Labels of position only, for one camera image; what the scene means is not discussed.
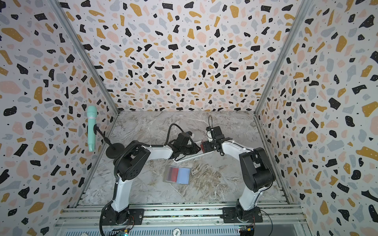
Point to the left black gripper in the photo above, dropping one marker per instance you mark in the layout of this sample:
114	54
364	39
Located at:
197	148

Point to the white plastic mesh basket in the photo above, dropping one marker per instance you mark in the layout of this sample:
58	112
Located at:
193	153

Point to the stack of red cards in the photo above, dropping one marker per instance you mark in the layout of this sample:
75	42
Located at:
203	146

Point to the red credit card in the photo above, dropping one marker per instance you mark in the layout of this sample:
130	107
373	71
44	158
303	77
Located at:
172	174

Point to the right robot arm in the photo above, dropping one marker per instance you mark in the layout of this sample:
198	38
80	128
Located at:
257	175

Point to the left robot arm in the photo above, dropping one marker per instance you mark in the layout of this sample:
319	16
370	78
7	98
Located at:
129	165

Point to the black microphone stand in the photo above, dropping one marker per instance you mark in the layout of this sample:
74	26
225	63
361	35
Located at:
114	150

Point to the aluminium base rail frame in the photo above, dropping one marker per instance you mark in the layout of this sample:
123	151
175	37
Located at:
211	219

